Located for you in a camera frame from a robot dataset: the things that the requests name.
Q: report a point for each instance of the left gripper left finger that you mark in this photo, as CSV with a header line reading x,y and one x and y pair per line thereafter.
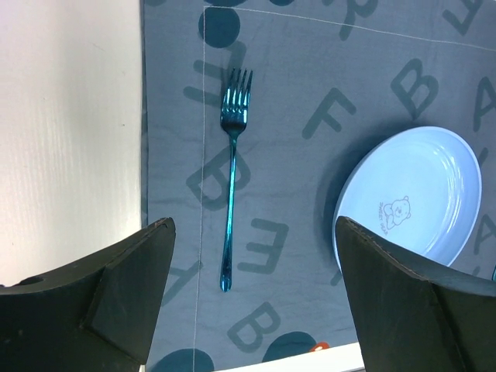
x,y
98,313

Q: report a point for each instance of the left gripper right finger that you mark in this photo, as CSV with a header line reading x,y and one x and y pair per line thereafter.
x,y
411,313

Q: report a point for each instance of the blue plastic plate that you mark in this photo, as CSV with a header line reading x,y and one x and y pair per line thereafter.
x,y
420,189

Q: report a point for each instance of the blue letter-print placemat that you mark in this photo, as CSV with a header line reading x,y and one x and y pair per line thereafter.
x,y
331,80

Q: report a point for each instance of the blue metal fork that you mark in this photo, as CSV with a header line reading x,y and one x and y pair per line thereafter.
x,y
233,120

